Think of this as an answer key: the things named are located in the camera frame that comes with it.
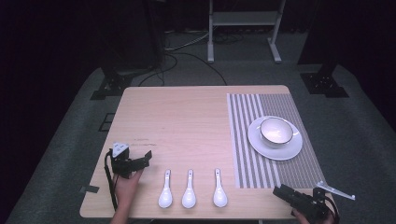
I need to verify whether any white metal stand frame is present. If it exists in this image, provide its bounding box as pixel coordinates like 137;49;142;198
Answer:
206;0;288;64

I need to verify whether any white bowl with dark rim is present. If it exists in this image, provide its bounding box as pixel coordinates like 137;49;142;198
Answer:
259;116;294;149

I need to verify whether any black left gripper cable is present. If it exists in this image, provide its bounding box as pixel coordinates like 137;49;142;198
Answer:
104;148;120;211

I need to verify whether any white saucer plate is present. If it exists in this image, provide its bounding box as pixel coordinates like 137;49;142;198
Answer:
247;115;304;161

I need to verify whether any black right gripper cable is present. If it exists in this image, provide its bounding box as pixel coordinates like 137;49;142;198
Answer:
323;195;341;220

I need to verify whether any white ceramic spoon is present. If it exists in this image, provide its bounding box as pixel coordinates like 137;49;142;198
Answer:
158;169;174;209
181;169;197;209
212;168;229;208

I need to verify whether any person's right hand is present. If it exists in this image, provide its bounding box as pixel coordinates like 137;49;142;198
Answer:
290;208;336;224

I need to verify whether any grey striped placemat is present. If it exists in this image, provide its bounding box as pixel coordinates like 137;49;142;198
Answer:
226;92;327;189

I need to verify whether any person's left hand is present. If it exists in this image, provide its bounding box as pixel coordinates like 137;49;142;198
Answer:
114;169;145;207

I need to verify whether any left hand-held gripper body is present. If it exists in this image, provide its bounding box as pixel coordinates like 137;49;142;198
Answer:
110;141;138;179

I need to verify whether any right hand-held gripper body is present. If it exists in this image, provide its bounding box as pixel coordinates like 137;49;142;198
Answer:
290;180;357;222

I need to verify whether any dark tape strip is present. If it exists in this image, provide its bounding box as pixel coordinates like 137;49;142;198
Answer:
78;185;100;195

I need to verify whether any grey floor cable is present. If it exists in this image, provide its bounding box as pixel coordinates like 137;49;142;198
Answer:
163;30;210;52

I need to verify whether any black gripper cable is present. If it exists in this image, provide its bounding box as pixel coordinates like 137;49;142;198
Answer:
104;148;120;211
323;195;341;220

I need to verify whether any black floor cable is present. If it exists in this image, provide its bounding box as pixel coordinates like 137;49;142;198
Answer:
137;50;229;88

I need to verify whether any black stand base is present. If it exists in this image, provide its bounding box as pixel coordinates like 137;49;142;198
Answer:
90;65;135;101
299;60;350;99

